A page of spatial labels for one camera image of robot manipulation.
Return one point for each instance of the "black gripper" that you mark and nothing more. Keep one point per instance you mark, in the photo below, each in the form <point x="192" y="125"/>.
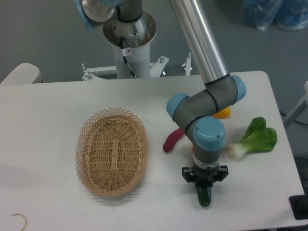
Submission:
<point x="195" y="174"/>

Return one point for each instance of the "green cucumber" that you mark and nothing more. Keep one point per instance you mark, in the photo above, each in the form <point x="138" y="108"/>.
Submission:
<point x="204" y="195"/>

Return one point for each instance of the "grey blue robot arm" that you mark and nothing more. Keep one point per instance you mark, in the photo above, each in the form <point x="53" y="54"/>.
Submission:
<point x="193" y="114"/>

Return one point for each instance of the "purple sweet potato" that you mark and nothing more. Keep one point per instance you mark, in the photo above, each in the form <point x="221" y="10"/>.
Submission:
<point x="172" y="139"/>

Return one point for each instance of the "green bok choy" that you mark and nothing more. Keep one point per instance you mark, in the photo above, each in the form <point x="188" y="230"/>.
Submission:
<point x="258" y="138"/>

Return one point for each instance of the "yellow mango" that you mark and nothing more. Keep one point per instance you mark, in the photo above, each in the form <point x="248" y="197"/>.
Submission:
<point x="223" y="114"/>

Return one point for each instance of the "woven wicker basket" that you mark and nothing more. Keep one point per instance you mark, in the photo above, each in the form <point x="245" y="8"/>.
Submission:
<point x="111" y="152"/>

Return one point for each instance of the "black device at table edge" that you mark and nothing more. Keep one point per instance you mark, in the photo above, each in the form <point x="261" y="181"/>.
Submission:
<point x="299" y="205"/>

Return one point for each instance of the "blue plastic bag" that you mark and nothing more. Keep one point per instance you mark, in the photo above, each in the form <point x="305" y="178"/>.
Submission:
<point x="289" y="15"/>

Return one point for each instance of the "white chair armrest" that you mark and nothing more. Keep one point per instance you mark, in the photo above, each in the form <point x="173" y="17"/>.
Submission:
<point x="24" y="73"/>

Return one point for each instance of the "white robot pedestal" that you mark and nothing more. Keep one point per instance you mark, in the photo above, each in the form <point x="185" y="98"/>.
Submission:
<point x="130" y="44"/>

